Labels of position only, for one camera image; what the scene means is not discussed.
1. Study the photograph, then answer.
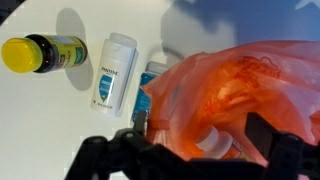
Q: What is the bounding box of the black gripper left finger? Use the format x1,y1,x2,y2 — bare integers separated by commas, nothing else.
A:
132,110,149,136

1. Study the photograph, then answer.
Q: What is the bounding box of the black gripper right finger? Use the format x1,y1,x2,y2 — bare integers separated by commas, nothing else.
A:
244,112,285,162

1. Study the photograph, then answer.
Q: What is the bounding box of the white bottle with orange label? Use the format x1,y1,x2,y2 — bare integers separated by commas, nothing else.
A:
194,125,255,163

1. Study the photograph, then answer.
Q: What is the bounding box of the orange translucent plastic bag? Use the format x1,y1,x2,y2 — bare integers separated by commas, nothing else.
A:
141,40,320,168

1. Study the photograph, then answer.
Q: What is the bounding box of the dark bottle with yellow cap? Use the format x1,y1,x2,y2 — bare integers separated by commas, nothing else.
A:
1,33,89,74

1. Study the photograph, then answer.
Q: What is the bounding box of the teal blue labelled container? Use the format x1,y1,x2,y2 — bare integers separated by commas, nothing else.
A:
130,60,170,125

